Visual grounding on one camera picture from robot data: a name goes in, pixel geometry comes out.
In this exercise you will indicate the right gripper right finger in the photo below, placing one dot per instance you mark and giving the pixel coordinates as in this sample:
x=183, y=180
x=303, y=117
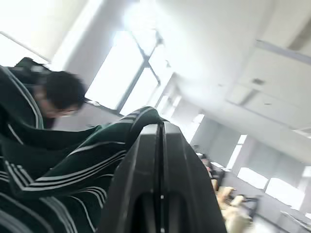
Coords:
x=184, y=179

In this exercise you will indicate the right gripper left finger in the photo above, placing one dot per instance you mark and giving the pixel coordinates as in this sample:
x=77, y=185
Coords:
x=136, y=179

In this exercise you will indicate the dark green striped T-shirt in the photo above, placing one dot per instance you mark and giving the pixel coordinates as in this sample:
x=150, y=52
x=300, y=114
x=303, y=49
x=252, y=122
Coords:
x=60, y=170

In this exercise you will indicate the person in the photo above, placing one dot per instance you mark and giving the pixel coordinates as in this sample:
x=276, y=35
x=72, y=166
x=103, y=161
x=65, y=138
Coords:
x=62, y=94

